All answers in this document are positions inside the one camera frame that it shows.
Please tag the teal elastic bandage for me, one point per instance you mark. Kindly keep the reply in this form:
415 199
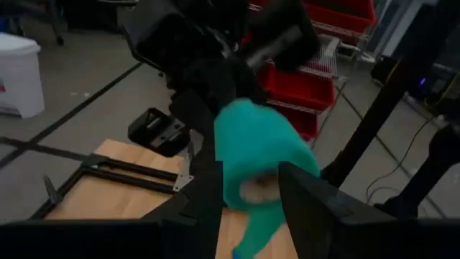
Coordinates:
258 144

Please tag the black stand leg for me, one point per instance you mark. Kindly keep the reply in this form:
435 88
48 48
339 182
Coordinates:
427 169

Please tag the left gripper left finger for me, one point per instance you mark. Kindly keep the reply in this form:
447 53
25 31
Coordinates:
108 241

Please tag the black computer tower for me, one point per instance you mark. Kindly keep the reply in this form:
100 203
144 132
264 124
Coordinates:
424 79

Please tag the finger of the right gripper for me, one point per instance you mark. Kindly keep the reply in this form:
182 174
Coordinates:
158 133
287 39

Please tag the black gantry post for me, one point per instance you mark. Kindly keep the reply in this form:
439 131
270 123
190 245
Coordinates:
381 108

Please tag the red bin shelf rack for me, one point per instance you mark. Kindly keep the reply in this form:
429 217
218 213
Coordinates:
298 86

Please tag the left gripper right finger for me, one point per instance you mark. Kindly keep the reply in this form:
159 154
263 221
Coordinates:
359 237

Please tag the white trash bin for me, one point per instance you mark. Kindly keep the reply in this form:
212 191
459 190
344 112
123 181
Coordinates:
19 75

